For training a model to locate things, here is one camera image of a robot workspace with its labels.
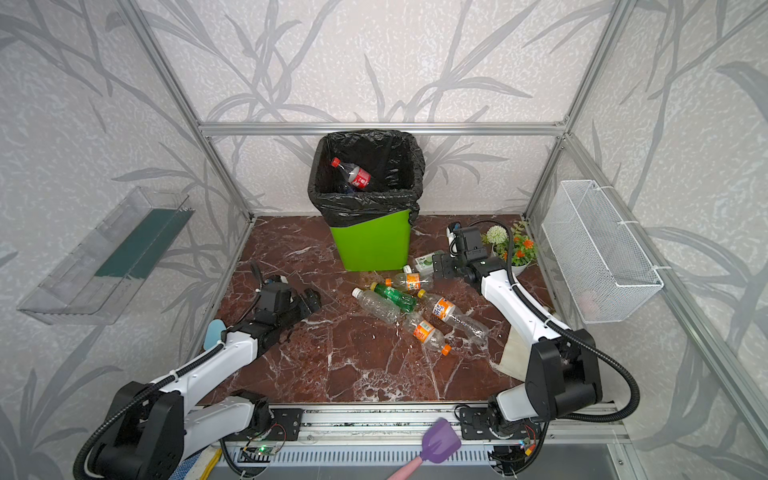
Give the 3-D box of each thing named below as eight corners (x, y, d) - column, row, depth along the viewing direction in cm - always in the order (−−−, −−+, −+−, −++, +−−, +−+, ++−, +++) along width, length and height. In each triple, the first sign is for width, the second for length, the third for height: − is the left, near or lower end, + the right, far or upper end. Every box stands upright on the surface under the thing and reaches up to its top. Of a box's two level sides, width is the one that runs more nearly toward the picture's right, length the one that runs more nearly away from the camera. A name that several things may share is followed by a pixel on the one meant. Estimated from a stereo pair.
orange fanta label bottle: (413, 307, 97) (413, 299, 92) (422, 294, 100) (422, 285, 96) (483, 347, 89) (487, 339, 84) (490, 331, 92) (495, 323, 87)
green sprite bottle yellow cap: (370, 296, 99) (368, 287, 94) (376, 287, 102) (375, 277, 97) (411, 317, 95) (411, 308, 90) (417, 306, 97) (418, 297, 92)
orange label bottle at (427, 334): (401, 328, 92) (401, 320, 88) (411, 317, 95) (411, 309, 90) (443, 363, 86) (445, 356, 81) (452, 350, 88) (455, 343, 83)
